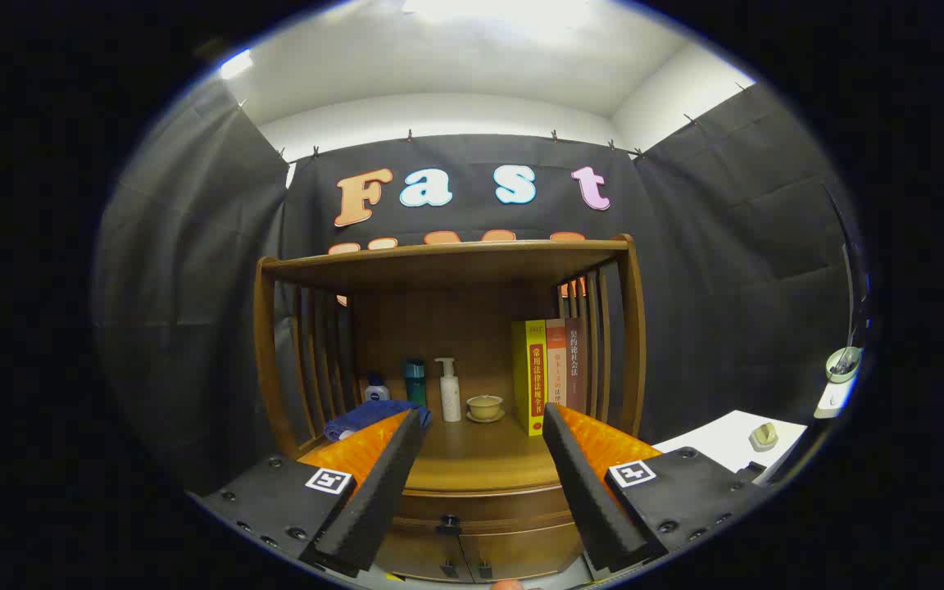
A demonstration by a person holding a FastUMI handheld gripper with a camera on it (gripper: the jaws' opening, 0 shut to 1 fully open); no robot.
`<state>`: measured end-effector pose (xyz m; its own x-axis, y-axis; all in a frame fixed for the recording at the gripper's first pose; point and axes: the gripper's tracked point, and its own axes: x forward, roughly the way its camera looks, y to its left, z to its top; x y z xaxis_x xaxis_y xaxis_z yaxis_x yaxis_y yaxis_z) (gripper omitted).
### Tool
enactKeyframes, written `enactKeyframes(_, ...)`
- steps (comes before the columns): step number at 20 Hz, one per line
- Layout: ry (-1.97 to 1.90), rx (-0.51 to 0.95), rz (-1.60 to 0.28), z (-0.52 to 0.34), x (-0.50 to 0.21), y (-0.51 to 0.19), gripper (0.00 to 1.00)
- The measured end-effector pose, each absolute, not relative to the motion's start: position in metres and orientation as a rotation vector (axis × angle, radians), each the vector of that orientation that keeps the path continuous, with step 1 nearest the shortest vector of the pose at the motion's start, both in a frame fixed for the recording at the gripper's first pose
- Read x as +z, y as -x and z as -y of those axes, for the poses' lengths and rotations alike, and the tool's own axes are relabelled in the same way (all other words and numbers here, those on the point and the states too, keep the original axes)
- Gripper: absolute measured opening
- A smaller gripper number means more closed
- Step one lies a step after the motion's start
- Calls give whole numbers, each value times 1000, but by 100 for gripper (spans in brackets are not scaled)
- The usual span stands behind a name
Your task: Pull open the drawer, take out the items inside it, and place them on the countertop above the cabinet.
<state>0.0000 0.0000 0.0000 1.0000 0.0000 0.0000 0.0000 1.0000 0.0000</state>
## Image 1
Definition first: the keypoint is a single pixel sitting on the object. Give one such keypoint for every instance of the blue folded towel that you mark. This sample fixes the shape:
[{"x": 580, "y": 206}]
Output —
[{"x": 365, "y": 418}]

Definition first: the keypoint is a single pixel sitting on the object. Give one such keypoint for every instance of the dark red book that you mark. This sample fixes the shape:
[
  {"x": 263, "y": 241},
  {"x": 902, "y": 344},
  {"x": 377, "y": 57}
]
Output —
[{"x": 574, "y": 360}]

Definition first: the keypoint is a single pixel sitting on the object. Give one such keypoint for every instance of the yellow book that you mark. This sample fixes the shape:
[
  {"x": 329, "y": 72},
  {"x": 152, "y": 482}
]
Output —
[{"x": 531, "y": 377}]

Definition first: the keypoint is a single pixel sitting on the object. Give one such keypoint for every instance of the white box unit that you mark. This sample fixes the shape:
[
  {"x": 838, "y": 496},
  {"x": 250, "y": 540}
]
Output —
[{"x": 718, "y": 438}]

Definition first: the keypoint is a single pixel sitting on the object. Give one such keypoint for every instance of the white pump bottle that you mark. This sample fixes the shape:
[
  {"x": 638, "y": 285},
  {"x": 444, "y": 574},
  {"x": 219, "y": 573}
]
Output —
[{"x": 450, "y": 397}]

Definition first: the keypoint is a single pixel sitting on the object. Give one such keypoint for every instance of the teal bottle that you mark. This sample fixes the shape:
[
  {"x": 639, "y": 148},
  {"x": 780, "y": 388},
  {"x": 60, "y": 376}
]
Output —
[{"x": 415, "y": 381}]

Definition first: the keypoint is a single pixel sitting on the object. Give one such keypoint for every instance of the wooden drawer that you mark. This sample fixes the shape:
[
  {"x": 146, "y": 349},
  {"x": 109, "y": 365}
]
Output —
[{"x": 505, "y": 508}]

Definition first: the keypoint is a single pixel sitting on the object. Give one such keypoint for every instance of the beige lidded teacup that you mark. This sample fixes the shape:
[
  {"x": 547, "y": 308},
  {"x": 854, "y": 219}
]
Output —
[{"x": 485, "y": 406}]

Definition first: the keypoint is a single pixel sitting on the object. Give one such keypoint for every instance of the small white blue-capped bottle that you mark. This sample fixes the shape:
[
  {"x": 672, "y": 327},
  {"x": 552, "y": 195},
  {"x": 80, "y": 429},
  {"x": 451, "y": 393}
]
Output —
[{"x": 376, "y": 392}]

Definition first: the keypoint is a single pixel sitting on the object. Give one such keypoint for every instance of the orange white book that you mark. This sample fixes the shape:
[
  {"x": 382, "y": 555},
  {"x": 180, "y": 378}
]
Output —
[{"x": 556, "y": 360}]

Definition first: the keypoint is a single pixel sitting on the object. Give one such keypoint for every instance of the pale green cup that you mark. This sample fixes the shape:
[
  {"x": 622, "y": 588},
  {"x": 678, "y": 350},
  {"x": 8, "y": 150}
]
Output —
[{"x": 842, "y": 365}]

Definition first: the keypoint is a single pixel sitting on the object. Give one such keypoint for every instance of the wooden countertop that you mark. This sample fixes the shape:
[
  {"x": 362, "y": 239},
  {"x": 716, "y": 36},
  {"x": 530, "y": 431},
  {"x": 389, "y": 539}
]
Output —
[{"x": 480, "y": 459}]

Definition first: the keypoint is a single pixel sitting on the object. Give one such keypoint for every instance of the wooden cabinet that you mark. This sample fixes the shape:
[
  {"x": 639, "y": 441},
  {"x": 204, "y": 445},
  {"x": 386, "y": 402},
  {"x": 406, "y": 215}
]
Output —
[{"x": 456, "y": 266}]

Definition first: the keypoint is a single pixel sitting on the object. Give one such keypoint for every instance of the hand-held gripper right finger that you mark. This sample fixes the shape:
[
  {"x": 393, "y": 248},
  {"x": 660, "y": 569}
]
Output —
[{"x": 583, "y": 492}]

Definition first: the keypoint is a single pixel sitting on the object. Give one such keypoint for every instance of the ceiling light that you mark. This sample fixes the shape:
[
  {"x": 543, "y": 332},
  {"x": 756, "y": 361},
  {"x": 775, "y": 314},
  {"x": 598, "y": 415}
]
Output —
[{"x": 236, "y": 64}]

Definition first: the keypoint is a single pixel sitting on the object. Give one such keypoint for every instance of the pale tape dispenser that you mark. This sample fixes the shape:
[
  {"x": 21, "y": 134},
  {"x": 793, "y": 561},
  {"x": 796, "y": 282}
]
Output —
[{"x": 764, "y": 437}]

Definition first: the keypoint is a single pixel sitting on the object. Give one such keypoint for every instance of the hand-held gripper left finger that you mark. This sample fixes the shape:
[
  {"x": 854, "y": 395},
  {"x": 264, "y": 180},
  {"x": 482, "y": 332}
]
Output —
[{"x": 382, "y": 492}]

